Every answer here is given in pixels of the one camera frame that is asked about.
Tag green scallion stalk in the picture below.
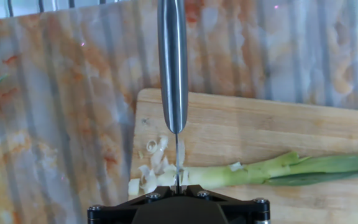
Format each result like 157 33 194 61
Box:
180 151 358 190

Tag marble pattern plastic mat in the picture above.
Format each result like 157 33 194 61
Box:
0 0 358 224

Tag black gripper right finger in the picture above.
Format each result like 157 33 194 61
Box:
186 184 272 224

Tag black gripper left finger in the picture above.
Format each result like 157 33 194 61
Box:
87 185 172 224

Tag steel cleaver knife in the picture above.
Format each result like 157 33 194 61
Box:
157 0 189 194

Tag wooden cutting board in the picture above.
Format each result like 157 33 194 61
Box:
129 88 358 224

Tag chopped scallion pieces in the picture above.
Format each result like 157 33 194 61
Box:
127 135 186 197

